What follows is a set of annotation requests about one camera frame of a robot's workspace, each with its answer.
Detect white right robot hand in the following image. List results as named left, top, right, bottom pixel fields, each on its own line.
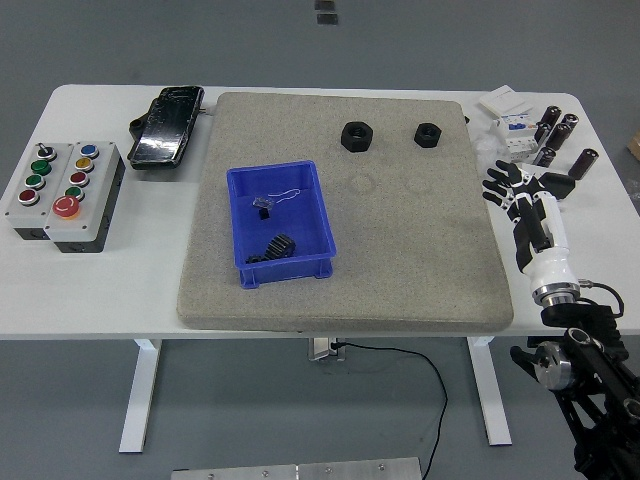
left=482, top=159, right=580, bottom=297

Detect large black gear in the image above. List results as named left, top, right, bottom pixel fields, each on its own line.
left=262, top=233, right=298, bottom=262

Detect small black hex nut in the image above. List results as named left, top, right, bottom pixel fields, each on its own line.
left=414, top=122, right=444, bottom=149

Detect large black hex nut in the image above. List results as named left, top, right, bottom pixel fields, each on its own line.
left=339, top=120, right=375, bottom=152

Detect silver table control box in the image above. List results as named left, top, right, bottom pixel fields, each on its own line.
left=308, top=338, right=347, bottom=363

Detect blue plastic box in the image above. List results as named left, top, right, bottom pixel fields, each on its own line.
left=226, top=159, right=338, bottom=291

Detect grey emergency-stop control box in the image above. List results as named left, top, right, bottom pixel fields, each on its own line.
left=43, top=141, right=126, bottom=254

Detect grey four-button control box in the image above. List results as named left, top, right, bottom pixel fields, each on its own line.
left=3, top=141, right=75, bottom=242

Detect black power adapter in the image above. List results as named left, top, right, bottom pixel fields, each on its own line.
left=540, top=172, right=578, bottom=202

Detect white square panel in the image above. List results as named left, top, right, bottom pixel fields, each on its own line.
left=519, top=161, right=567, bottom=213

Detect white circuit breaker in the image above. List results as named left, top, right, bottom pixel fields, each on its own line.
left=492, top=110, right=544, bottom=164

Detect crumpled clear plastic bag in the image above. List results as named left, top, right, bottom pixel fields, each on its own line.
left=473, top=132, right=507, bottom=167

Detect white table leg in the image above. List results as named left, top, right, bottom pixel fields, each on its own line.
left=118, top=338, right=164, bottom=454
left=467, top=337, right=513, bottom=447

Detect grey-brown foam mat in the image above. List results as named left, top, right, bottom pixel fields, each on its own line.
left=177, top=91, right=516, bottom=333

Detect silver metal plate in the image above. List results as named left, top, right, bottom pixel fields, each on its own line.
left=171, top=456, right=424, bottom=480

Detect black flat electronic device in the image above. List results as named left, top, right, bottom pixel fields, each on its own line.
left=126, top=85, right=206, bottom=172

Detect black power cable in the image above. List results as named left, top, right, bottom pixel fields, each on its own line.
left=331, top=341, right=449, bottom=480

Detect white wall switch plate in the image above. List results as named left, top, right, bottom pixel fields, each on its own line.
left=478, top=85, right=534, bottom=116

